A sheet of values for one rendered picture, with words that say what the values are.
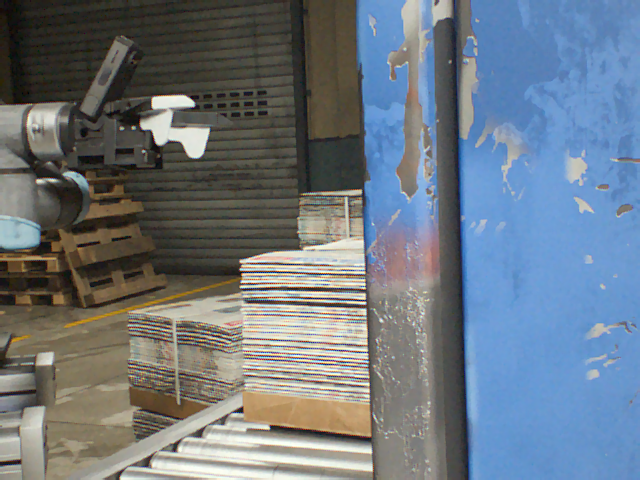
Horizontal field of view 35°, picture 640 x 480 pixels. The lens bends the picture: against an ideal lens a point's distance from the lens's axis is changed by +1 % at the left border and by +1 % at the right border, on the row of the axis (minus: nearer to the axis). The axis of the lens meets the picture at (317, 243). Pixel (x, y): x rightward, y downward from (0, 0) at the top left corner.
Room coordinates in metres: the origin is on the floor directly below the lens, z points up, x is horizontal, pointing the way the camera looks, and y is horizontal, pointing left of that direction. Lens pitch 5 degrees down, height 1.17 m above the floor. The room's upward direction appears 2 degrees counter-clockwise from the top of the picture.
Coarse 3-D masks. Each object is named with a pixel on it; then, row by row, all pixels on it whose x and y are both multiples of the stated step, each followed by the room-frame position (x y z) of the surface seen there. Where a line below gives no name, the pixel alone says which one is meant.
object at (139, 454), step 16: (224, 400) 1.54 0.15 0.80; (240, 400) 1.54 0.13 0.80; (192, 416) 1.45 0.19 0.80; (208, 416) 1.45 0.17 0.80; (224, 416) 1.45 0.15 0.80; (160, 432) 1.38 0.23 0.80; (176, 432) 1.37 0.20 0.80; (192, 432) 1.37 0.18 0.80; (128, 448) 1.31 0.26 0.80; (144, 448) 1.30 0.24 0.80; (160, 448) 1.30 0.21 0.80; (176, 448) 1.33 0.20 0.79; (96, 464) 1.24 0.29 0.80; (112, 464) 1.24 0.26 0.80; (128, 464) 1.24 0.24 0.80; (144, 464) 1.26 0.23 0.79
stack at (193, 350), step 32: (160, 320) 2.24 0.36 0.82; (192, 320) 2.16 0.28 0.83; (224, 320) 2.14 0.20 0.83; (160, 352) 2.25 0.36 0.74; (192, 352) 2.17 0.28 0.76; (224, 352) 2.08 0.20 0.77; (160, 384) 2.24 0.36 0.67; (192, 384) 2.16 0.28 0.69; (224, 384) 2.09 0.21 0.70; (160, 416) 2.26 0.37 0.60
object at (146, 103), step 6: (120, 102) 1.29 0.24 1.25; (126, 102) 1.28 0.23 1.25; (132, 102) 1.27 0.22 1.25; (138, 102) 1.27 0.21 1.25; (144, 102) 1.26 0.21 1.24; (150, 102) 1.26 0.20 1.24; (114, 108) 1.30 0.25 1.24; (120, 108) 1.29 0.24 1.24; (126, 108) 1.28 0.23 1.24; (132, 108) 1.27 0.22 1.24; (138, 108) 1.27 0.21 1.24; (144, 108) 1.27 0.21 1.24; (150, 108) 1.26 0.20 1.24; (126, 114) 1.29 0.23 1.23; (132, 114) 1.29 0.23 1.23; (138, 114) 1.29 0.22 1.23
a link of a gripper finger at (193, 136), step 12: (180, 120) 1.36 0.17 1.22; (192, 120) 1.37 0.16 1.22; (204, 120) 1.37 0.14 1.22; (216, 120) 1.38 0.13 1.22; (228, 120) 1.38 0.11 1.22; (180, 132) 1.37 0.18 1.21; (192, 132) 1.38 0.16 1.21; (204, 132) 1.38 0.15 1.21; (192, 144) 1.37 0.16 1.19; (204, 144) 1.38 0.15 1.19; (192, 156) 1.37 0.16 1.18
